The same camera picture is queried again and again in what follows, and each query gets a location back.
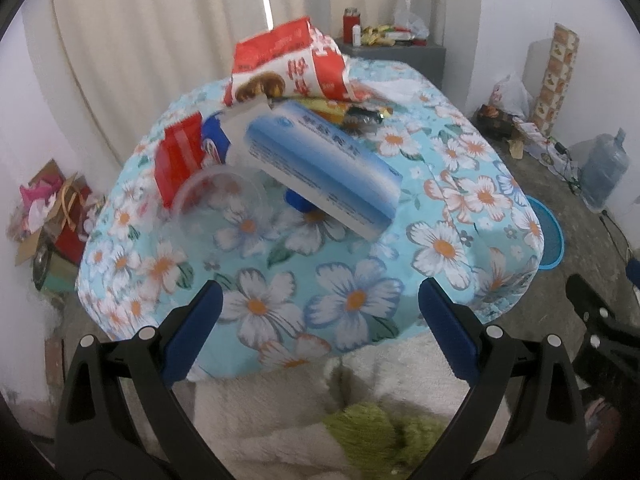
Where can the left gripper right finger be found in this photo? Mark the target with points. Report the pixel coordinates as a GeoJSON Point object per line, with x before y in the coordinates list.
{"type": "Point", "coordinates": [546, 434]}

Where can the clear plastic cup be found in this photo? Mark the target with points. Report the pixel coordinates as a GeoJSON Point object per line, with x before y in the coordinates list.
{"type": "Point", "coordinates": [218, 209]}

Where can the red small packet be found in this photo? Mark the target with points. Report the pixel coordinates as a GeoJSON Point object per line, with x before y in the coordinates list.
{"type": "Point", "coordinates": [178, 156]}

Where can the red white snack bag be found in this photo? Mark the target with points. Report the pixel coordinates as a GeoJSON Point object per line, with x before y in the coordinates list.
{"type": "Point", "coordinates": [293, 60]}

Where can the cream window curtain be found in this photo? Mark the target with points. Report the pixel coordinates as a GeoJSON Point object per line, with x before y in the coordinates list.
{"type": "Point", "coordinates": [108, 68]}

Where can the red thermos bottle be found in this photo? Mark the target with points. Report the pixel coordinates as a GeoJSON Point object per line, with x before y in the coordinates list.
{"type": "Point", "coordinates": [351, 18]}

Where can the large water jug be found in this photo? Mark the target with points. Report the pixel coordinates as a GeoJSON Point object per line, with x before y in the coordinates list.
{"type": "Point", "coordinates": [606, 164]}

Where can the white plastic bag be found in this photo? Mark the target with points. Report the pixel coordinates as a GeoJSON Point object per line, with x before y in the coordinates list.
{"type": "Point", "coordinates": [510, 96]}

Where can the black box on floor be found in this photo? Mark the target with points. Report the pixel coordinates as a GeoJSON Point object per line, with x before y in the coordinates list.
{"type": "Point", "coordinates": [495, 123]}

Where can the white fluffy blanket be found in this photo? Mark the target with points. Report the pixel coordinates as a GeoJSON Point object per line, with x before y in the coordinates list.
{"type": "Point", "coordinates": [372, 414]}

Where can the pile of cardboard and bags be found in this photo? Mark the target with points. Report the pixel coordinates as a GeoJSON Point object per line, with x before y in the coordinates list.
{"type": "Point", "coordinates": [50, 227]}

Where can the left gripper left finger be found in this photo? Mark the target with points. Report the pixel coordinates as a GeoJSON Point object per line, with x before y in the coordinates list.
{"type": "Point", "coordinates": [95, 435]}

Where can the Pepsi plastic bottle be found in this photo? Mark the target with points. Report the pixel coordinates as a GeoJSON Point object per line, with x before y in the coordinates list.
{"type": "Point", "coordinates": [214, 142]}

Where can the blue plastic trash basket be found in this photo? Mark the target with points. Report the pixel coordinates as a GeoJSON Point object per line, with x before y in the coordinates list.
{"type": "Point", "coordinates": [554, 243]}

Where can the blue white medicine box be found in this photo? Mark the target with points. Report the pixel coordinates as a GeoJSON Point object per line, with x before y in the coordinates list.
{"type": "Point", "coordinates": [323, 164]}

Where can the grey bedside cabinet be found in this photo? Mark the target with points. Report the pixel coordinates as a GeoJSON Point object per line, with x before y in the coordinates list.
{"type": "Point", "coordinates": [428, 60]}

